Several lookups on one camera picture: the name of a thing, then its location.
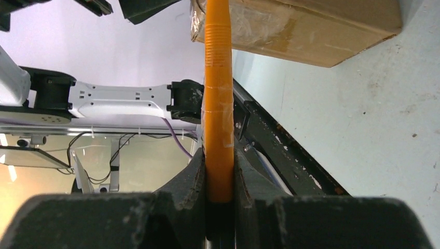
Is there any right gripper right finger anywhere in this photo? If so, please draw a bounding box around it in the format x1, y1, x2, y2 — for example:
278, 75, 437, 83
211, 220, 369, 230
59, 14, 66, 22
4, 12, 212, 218
235, 151, 432, 248

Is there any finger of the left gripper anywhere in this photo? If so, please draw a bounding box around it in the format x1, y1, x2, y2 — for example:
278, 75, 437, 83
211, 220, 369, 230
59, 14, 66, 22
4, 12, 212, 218
75, 0, 113, 17
119, 0, 180, 25

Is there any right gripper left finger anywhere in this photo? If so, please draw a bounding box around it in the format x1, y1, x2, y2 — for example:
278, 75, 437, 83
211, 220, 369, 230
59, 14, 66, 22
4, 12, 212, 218
1, 149, 205, 248

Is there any brown cardboard express box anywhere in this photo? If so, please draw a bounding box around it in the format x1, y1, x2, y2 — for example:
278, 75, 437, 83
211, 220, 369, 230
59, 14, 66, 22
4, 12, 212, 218
190, 0, 404, 68

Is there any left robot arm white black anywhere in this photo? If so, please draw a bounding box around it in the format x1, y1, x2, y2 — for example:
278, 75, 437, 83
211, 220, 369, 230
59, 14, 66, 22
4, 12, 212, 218
1, 51, 204, 125

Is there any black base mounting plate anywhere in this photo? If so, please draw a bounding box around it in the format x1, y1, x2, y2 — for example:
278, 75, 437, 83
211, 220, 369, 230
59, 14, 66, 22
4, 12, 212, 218
233, 80, 349, 196

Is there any silver external camera stand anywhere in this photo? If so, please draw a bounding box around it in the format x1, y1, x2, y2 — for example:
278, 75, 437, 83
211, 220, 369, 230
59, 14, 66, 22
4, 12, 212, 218
1, 134, 126, 193

